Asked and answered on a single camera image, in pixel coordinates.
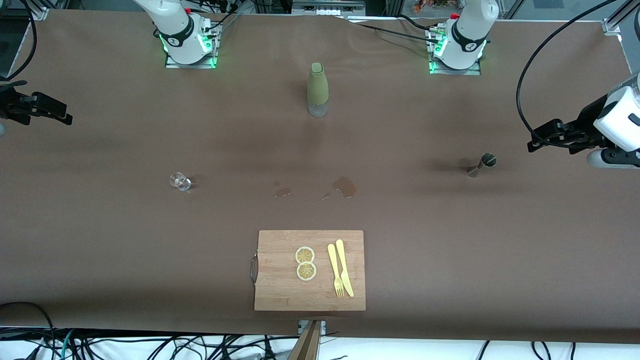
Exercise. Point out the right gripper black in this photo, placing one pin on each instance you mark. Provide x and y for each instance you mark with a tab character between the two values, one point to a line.
11	103

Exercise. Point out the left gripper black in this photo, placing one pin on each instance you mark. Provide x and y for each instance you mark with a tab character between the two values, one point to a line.
588	118

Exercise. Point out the metal double jigger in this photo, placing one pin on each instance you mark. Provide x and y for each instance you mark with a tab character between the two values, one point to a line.
486	161

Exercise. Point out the clear glass cup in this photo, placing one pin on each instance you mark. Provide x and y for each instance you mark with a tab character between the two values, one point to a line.
180	181

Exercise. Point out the brown table cover sheet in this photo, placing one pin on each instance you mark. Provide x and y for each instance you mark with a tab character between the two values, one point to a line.
450	250

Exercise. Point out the large brown liquid puddle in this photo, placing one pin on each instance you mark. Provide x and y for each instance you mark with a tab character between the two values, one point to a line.
345	186

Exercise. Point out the thin brown liquid streak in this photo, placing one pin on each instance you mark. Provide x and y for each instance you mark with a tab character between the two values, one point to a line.
324	198

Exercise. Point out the olive green sleeved bottle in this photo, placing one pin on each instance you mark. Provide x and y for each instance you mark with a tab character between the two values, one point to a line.
318	85

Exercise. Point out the yellow plastic fork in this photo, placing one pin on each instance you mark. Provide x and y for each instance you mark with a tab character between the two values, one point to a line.
331	255

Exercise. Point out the yellow plastic knife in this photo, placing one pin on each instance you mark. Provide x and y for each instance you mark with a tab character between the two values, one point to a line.
348	285

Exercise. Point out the small brown liquid puddle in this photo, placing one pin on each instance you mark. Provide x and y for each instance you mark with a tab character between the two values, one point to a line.
282	193

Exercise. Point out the lemon slice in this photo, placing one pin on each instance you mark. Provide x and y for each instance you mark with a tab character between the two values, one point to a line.
305	255
306	271

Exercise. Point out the aluminium frame profile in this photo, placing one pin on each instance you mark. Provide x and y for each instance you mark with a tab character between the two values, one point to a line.
39	11
612	25

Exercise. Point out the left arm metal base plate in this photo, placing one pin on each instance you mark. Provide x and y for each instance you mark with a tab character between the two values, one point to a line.
475	71

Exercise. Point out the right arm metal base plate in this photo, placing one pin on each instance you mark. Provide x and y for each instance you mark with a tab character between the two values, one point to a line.
214	50

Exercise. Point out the grey metal bracket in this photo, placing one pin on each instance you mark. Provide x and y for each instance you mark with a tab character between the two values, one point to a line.
323	327

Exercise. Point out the wooden post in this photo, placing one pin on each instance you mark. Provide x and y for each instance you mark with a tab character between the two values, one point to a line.
307	347

